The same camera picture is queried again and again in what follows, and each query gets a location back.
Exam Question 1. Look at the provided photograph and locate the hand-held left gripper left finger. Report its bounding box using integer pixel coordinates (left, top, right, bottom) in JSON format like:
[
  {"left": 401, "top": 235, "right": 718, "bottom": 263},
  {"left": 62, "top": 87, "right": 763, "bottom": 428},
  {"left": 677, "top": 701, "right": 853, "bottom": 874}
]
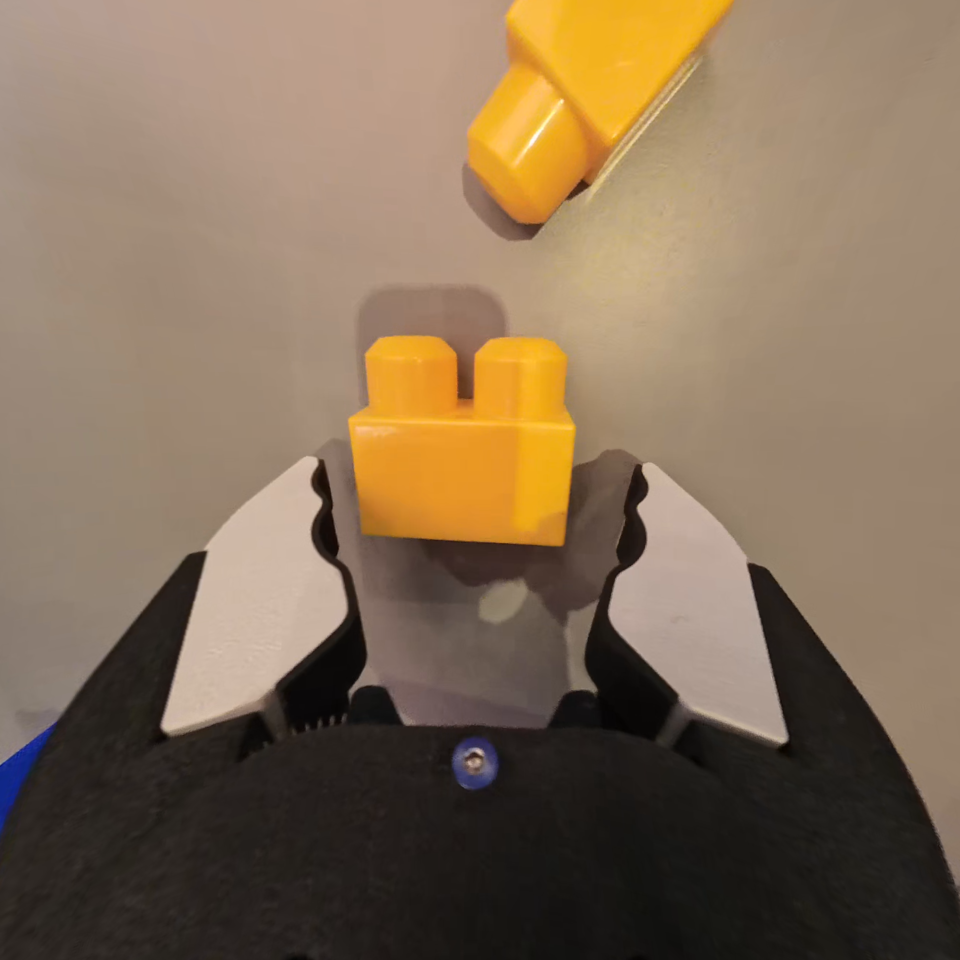
[{"left": 159, "top": 456, "right": 369, "bottom": 751}]

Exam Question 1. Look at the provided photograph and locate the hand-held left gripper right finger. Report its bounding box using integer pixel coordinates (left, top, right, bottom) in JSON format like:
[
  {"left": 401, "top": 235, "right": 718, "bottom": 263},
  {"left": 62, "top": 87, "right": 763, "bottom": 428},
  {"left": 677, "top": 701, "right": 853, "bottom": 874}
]
[{"left": 585, "top": 461, "right": 790, "bottom": 751}]

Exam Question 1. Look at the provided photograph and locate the yellow two-stud building block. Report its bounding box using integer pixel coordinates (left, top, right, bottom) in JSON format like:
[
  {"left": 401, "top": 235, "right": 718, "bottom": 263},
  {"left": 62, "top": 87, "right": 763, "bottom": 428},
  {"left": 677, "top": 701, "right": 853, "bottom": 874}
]
[{"left": 348, "top": 335, "right": 577, "bottom": 547}]

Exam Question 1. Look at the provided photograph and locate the blue plastic bin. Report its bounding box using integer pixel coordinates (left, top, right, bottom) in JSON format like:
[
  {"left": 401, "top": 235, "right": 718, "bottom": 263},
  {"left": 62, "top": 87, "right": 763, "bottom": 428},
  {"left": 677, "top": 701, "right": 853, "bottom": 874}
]
[{"left": 0, "top": 720, "right": 60, "bottom": 826}]

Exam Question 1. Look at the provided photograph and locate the yellow one-stud building block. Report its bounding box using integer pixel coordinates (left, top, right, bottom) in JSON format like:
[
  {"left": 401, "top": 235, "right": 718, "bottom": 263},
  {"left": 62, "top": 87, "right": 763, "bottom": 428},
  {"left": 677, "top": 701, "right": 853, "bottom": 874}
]
[{"left": 466, "top": 0, "right": 736, "bottom": 226}]

